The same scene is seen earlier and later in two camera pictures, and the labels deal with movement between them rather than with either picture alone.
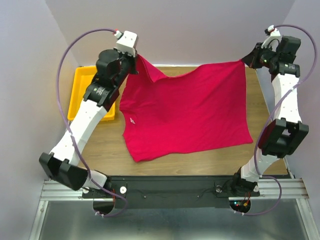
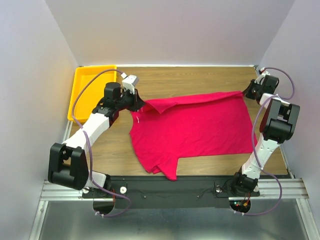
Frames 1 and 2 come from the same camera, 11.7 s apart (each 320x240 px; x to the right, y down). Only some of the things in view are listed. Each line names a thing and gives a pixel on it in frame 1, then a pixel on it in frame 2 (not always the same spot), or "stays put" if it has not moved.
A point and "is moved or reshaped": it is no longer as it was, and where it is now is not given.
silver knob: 218,188 stays put
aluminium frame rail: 291,188 stays put
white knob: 123,189 stays put
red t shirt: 203,108 is moved or reshaped
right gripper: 251,60 -> 247,92
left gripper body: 127,64 -> 128,100
